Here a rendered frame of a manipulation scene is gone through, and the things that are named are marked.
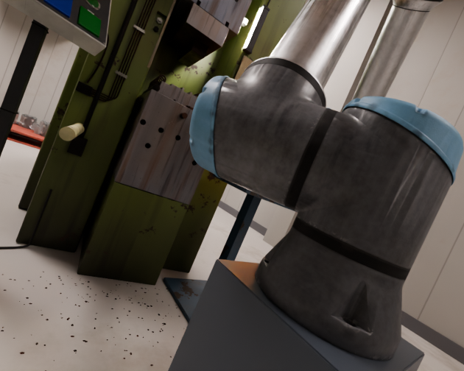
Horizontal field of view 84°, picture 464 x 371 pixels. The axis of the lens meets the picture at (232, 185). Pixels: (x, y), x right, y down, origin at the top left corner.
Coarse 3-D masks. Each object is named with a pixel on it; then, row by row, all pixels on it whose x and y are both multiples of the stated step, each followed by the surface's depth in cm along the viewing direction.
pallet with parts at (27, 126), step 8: (16, 120) 354; (24, 120) 356; (32, 120) 362; (16, 128) 330; (24, 128) 355; (32, 128) 366; (40, 128) 351; (16, 136) 340; (24, 136) 369; (32, 136) 325; (40, 136) 344; (24, 144) 322; (32, 144) 333; (40, 144) 356
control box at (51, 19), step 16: (16, 0) 78; (32, 0) 78; (80, 0) 91; (32, 16) 83; (48, 16) 84; (64, 16) 85; (96, 16) 95; (64, 32) 90; (80, 32) 90; (96, 48) 97
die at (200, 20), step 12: (192, 12) 120; (204, 12) 122; (180, 24) 133; (192, 24) 121; (204, 24) 124; (216, 24) 126; (180, 36) 138; (192, 36) 132; (204, 36) 126; (216, 36) 127; (180, 48) 154; (216, 48) 134
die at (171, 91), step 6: (162, 84) 122; (168, 84) 123; (162, 90) 122; (168, 90) 123; (174, 90) 125; (180, 90) 126; (168, 96) 124; (174, 96) 125; (180, 96) 127; (186, 96) 128; (192, 96) 129; (180, 102) 127; (186, 102) 128; (192, 102) 130
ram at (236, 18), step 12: (180, 0) 123; (192, 0) 119; (204, 0) 121; (216, 0) 123; (228, 0) 126; (240, 0) 128; (180, 12) 133; (216, 12) 124; (228, 12) 127; (240, 12) 129; (168, 24) 153; (228, 24) 129; (240, 24) 131; (228, 36) 137
